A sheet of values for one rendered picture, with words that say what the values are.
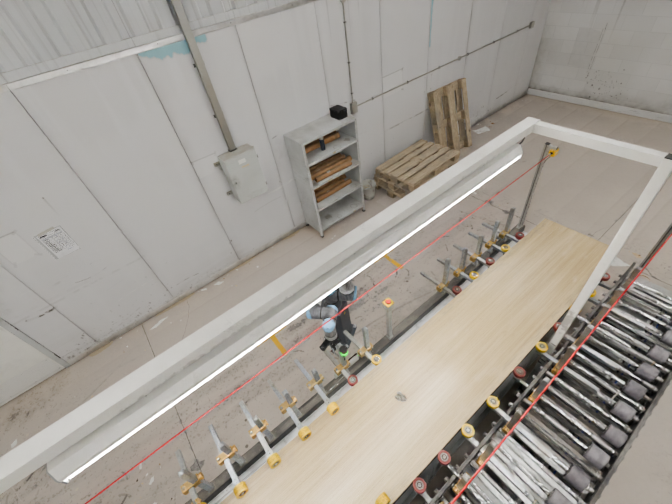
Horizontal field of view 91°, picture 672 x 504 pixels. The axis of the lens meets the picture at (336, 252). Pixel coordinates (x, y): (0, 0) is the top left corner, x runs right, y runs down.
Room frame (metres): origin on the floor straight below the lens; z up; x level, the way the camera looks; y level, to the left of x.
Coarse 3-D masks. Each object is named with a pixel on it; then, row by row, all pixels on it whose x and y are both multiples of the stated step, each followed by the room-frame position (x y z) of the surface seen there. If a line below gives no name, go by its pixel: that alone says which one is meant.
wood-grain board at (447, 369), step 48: (528, 240) 2.18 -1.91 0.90; (576, 240) 2.06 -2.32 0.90; (480, 288) 1.73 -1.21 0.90; (528, 288) 1.63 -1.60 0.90; (576, 288) 1.54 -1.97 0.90; (432, 336) 1.35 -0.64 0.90; (480, 336) 1.27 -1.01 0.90; (528, 336) 1.20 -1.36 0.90; (384, 384) 1.04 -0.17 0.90; (432, 384) 0.97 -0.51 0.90; (480, 384) 0.91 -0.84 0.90; (336, 432) 0.78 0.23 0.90; (384, 432) 0.72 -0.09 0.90; (432, 432) 0.67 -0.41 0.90; (288, 480) 0.55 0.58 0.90; (336, 480) 0.50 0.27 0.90; (384, 480) 0.45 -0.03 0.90
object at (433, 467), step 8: (560, 320) 1.37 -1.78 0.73; (552, 328) 1.29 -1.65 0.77; (544, 336) 1.21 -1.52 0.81; (552, 336) 1.51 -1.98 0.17; (528, 360) 1.17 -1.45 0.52; (512, 376) 1.03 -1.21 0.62; (504, 384) 0.96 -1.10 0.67; (512, 384) 1.13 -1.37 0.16; (496, 392) 0.90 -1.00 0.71; (504, 392) 1.07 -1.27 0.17; (480, 408) 0.79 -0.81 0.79; (488, 408) 0.97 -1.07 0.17; (472, 416) 0.74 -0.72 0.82; (480, 416) 0.92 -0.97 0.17; (472, 424) 0.87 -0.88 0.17; (456, 440) 0.67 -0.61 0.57; (464, 440) 0.77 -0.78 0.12; (448, 448) 0.62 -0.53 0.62; (456, 448) 0.71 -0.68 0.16; (432, 464) 0.53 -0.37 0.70; (440, 464) 0.62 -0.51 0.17; (424, 472) 0.49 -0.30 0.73; (432, 472) 0.55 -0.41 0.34; (424, 480) 0.54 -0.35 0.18; (408, 488) 0.41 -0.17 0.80; (400, 496) 0.37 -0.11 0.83; (408, 496) 0.46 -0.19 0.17
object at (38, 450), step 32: (512, 128) 1.63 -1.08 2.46; (544, 128) 1.58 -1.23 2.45; (480, 160) 1.39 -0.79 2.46; (640, 160) 1.20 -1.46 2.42; (416, 192) 1.22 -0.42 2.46; (384, 224) 1.05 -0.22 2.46; (320, 256) 0.93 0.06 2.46; (608, 256) 1.12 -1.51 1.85; (288, 288) 0.80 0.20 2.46; (224, 320) 0.71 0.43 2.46; (192, 352) 0.61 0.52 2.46; (128, 384) 0.54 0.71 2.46; (160, 384) 0.54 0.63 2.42; (64, 416) 0.47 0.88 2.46; (96, 416) 0.45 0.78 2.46; (32, 448) 0.40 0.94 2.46; (64, 448) 0.40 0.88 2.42; (0, 480) 0.33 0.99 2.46
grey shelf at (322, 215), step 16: (304, 128) 4.26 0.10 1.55; (320, 128) 4.17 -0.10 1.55; (336, 128) 4.11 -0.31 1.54; (352, 128) 4.37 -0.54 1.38; (288, 144) 4.13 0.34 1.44; (304, 144) 3.85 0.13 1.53; (336, 144) 4.25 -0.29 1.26; (352, 144) 4.41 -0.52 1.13; (304, 160) 3.84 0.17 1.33; (320, 160) 3.95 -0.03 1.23; (352, 160) 4.38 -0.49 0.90; (304, 176) 3.92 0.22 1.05; (336, 176) 4.05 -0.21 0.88; (352, 176) 4.48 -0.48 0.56; (304, 192) 4.02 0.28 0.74; (336, 192) 4.20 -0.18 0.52; (352, 192) 4.52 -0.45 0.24; (304, 208) 4.13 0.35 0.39; (320, 208) 3.88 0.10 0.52; (336, 208) 4.31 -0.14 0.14; (352, 208) 4.23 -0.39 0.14; (320, 224) 3.84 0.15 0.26
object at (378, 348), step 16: (464, 272) 2.09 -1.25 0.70; (448, 288) 1.94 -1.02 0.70; (432, 304) 1.79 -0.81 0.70; (416, 320) 1.66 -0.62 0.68; (384, 336) 1.55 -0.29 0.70; (400, 336) 1.56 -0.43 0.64; (352, 368) 1.31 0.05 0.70; (320, 400) 1.10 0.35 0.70; (304, 416) 1.01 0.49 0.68; (272, 432) 0.93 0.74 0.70; (288, 432) 0.92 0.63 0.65; (256, 448) 0.84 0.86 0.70; (224, 480) 0.67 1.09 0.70; (208, 496) 0.59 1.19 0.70
